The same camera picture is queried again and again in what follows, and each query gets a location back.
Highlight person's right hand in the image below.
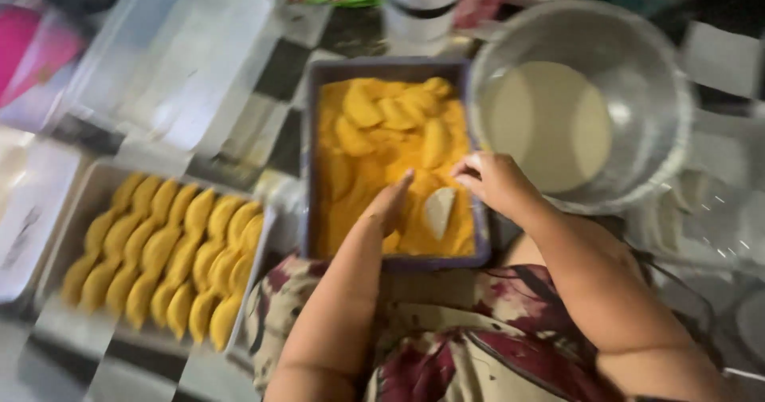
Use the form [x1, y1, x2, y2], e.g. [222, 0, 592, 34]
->
[451, 152, 548, 227]

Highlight person's left hand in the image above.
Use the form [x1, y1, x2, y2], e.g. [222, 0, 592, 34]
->
[358, 169, 416, 239]

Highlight white batter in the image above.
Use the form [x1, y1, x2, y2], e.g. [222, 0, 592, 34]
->
[480, 61, 613, 195]

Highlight person's floral patterned dress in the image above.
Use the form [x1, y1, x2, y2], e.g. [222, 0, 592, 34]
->
[244, 255, 724, 402]

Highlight pink plastic container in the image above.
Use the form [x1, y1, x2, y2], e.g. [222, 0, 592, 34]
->
[0, 0, 90, 133]

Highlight clear plastic bags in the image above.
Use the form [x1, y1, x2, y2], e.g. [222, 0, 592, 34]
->
[622, 109, 765, 379]

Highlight large metal bowl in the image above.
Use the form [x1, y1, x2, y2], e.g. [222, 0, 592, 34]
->
[466, 0, 695, 216]

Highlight white uncoated half-moon pastry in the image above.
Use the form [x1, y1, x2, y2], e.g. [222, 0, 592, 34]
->
[423, 187, 457, 241]

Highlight flat white tray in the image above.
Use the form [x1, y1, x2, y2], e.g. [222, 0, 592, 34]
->
[0, 128, 83, 304]

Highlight rows of breaded yellow pastries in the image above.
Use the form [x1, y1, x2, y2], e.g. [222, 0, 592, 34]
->
[60, 172, 265, 353]

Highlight yellow breadcrumbs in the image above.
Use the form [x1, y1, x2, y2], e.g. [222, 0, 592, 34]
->
[316, 78, 477, 258]

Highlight white rectangular tray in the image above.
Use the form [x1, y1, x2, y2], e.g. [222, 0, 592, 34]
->
[33, 160, 279, 358]

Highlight pile of crumb-coated pastries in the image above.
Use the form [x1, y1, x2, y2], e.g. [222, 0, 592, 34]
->
[320, 77, 470, 178]

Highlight clear plastic container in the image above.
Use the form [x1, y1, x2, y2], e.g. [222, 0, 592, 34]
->
[57, 0, 284, 158]

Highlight purple rectangular crumb tray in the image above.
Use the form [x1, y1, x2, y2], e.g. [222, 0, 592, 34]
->
[300, 57, 492, 271]

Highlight white jar with dark band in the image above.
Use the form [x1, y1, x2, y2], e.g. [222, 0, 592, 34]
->
[380, 0, 474, 47]

